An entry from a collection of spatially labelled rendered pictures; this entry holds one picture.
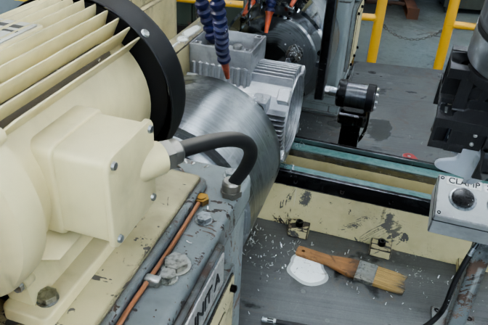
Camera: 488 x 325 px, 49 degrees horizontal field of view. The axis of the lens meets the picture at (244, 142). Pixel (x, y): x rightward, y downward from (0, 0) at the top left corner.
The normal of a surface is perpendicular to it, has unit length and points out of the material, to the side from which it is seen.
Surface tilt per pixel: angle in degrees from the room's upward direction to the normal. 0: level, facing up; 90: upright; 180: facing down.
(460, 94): 113
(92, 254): 0
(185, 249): 0
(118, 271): 0
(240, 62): 90
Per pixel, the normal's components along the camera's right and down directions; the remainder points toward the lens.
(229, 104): 0.44, -0.70
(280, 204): -0.30, 0.47
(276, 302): 0.05, -0.86
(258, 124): 0.77, -0.40
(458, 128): -0.30, 0.77
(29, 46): 0.92, 0.36
